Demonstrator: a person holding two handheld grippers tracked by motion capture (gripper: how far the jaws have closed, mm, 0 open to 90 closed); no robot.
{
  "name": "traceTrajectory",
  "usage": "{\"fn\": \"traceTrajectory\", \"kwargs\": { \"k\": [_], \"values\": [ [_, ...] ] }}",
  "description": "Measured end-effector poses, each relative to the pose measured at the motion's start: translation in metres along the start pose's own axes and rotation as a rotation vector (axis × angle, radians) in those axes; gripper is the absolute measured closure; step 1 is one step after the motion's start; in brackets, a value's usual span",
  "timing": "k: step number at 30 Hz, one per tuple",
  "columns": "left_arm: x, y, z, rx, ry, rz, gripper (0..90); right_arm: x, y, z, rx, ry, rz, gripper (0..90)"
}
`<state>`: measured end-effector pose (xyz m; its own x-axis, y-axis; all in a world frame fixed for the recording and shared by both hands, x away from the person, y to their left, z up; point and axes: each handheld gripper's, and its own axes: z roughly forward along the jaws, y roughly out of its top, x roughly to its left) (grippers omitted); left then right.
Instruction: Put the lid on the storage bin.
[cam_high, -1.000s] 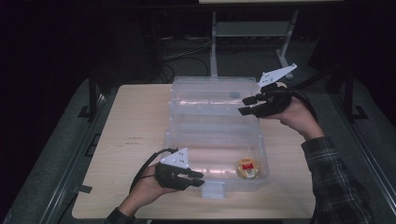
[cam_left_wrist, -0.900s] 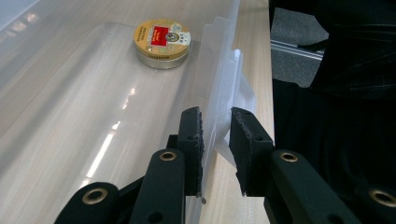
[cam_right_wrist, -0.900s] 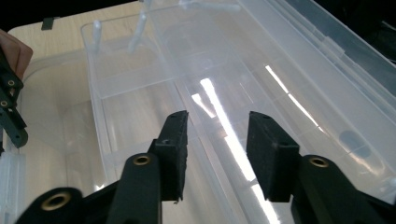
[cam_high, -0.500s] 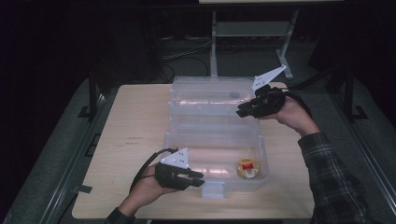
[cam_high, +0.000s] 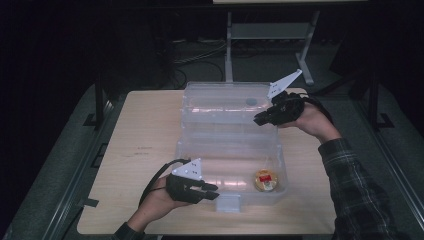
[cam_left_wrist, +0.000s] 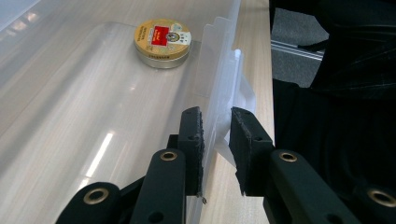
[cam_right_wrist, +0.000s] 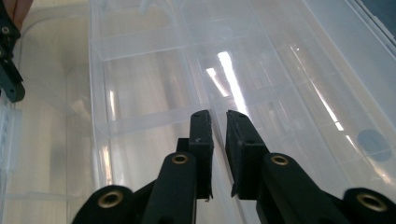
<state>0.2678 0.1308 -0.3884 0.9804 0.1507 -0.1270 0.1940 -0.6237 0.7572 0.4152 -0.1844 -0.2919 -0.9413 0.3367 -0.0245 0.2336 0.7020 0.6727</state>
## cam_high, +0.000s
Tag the black upright post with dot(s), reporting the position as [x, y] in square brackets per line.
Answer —
[99, 100]
[374, 100]

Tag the aluminium rail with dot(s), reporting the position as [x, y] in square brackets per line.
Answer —
[78, 170]
[400, 166]

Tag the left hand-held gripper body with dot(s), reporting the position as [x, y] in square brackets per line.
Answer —
[181, 190]

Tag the white metal table frame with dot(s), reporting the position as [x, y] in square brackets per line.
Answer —
[270, 30]

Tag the black tape strip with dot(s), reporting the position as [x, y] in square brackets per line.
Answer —
[88, 202]

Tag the person's right hand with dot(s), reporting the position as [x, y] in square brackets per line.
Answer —
[315, 123]

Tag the clear plastic storage box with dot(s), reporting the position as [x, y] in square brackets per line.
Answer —
[230, 143]

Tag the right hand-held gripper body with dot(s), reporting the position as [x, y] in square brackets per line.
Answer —
[288, 108]

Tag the person's left hand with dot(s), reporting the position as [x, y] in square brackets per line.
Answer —
[155, 206]

